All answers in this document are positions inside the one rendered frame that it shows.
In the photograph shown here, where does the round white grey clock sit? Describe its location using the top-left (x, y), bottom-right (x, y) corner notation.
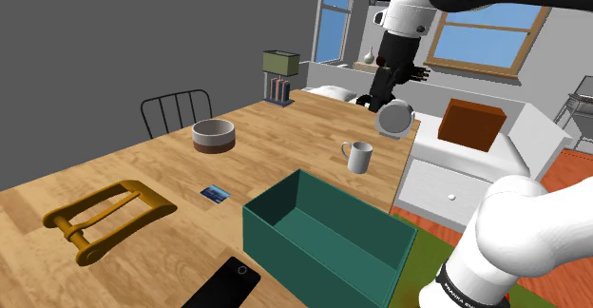
top-left (373, 98), bottom-right (416, 140)

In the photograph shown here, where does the grey mug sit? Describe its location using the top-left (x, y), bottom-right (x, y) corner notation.
top-left (341, 141), bottom-right (374, 175)

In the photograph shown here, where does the green shade table lamp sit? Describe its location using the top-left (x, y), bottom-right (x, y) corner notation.
top-left (262, 49), bottom-right (301, 108)

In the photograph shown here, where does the wooden table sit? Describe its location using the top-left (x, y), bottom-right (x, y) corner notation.
top-left (0, 88), bottom-right (422, 308)

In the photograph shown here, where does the grey metal chair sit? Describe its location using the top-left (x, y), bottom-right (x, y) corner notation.
top-left (553, 75), bottom-right (593, 153)

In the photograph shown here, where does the green open box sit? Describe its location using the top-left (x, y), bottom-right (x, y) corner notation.
top-left (241, 168), bottom-right (418, 308)

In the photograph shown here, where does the white and brown bowl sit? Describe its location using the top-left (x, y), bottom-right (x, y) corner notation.
top-left (191, 118), bottom-right (237, 155)

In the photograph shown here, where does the green rug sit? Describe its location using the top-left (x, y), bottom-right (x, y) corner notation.
top-left (389, 225), bottom-right (557, 308)

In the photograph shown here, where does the orange rug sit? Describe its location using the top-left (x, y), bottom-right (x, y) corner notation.
top-left (389, 148), bottom-right (593, 308)

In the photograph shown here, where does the blue card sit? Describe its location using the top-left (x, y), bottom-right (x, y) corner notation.
top-left (200, 184), bottom-right (231, 204)

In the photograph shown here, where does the black metal chair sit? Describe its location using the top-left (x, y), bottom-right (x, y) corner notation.
top-left (140, 88), bottom-right (214, 140)

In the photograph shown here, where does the black phone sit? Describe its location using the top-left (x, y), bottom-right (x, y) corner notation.
top-left (180, 256), bottom-right (262, 308)

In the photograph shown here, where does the yellow belt buckle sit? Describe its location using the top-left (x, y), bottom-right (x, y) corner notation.
top-left (42, 180), bottom-right (179, 267)

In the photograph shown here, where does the tall white frame window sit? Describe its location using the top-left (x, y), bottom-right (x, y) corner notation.
top-left (311, 0), bottom-right (360, 65)

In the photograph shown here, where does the wooden frame window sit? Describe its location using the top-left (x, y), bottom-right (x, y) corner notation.
top-left (423, 4), bottom-right (552, 80)

